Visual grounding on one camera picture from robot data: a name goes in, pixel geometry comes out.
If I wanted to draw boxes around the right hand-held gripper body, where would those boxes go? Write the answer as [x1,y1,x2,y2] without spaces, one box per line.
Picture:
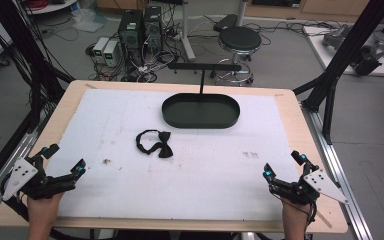
[269,167,350,206]

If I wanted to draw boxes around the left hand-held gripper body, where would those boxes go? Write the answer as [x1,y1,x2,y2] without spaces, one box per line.
[1,156,78,202]

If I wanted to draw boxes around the black bow tie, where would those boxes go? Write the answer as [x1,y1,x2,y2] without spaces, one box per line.
[135,129,175,160]

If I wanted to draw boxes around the black oval tray stand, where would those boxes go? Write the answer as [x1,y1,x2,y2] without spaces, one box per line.
[161,62,243,130]

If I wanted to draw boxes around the person's right hand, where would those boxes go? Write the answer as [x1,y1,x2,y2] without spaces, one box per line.
[281,199,312,223]

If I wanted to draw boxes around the person's left hand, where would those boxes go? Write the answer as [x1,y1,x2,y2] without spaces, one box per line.
[26,192,65,223]

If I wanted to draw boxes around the white table mat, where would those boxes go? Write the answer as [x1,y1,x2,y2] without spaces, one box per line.
[44,87,300,223]

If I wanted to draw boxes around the white floor board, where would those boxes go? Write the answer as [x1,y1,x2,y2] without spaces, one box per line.
[302,25,384,78]

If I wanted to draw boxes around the white power supply unit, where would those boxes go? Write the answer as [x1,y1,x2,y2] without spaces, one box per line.
[92,36,110,65]
[102,39,120,68]

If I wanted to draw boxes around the grey and black device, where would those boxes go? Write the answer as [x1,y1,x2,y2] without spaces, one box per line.
[351,39,384,77]

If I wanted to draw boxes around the computer tower units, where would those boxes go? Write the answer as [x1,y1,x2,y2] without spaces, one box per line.
[84,13,188,84]

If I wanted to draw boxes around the black round stool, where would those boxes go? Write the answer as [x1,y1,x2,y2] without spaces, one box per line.
[215,25,263,86]

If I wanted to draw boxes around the clear plastic bag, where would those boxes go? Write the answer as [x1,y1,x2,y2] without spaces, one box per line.
[70,7,109,34]

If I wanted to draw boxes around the black computer tower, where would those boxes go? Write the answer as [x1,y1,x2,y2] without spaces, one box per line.
[117,9,145,66]
[142,5,164,52]

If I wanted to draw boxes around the white round table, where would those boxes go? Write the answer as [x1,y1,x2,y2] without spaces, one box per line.
[22,0,79,16]

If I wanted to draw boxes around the black flat pedal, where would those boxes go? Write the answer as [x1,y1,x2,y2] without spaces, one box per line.
[212,13,239,33]

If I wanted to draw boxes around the white desk leg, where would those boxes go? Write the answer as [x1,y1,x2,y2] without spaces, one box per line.
[179,0,197,62]

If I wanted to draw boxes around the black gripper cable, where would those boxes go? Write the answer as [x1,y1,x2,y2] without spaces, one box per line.
[279,194,318,234]

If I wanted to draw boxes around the aluminium rail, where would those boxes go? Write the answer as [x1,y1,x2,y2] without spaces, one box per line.
[300,101,375,240]
[0,108,49,221]

